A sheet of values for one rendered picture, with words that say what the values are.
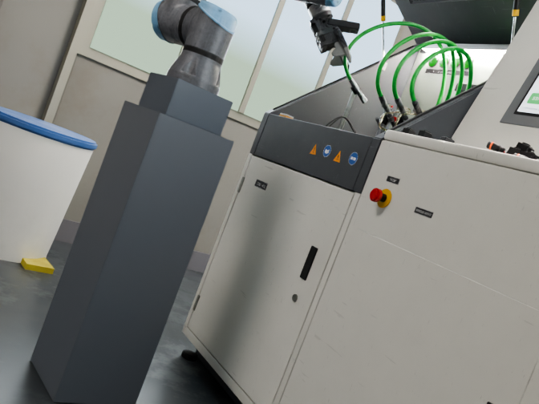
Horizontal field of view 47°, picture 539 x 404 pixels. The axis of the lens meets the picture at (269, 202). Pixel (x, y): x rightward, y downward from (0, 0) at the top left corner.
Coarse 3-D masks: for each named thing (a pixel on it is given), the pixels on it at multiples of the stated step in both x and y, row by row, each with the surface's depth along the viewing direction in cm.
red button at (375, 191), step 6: (372, 192) 158; (378, 192) 157; (384, 192) 160; (390, 192) 158; (372, 198) 158; (378, 198) 157; (384, 198) 159; (390, 198) 158; (378, 204) 161; (384, 204) 159
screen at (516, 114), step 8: (536, 64) 169; (536, 72) 167; (528, 80) 168; (536, 80) 166; (520, 88) 169; (528, 88) 166; (536, 88) 164; (520, 96) 167; (528, 96) 165; (536, 96) 163; (512, 104) 168; (520, 104) 165; (528, 104) 163; (536, 104) 161; (512, 112) 166; (520, 112) 164; (528, 112) 162; (536, 112) 160; (504, 120) 167; (512, 120) 165; (520, 120) 163; (528, 120) 161; (536, 120) 159
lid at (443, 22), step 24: (408, 0) 238; (432, 0) 230; (456, 0) 218; (480, 0) 209; (504, 0) 201; (528, 0) 193; (432, 24) 238; (456, 24) 227; (480, 24) 217; (504, 24) 208
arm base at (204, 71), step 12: (192, 48) 165; (180, 60) 166; (192, 60) 165; (204, 60) 165; (216, 60) 167; (168, 72) 167; (180, 72) 164; (192, 72) 164; (204, 72) 165; (216, 72) 168; (192, 84) 164; (204, 84) 165; (216, 84) 171
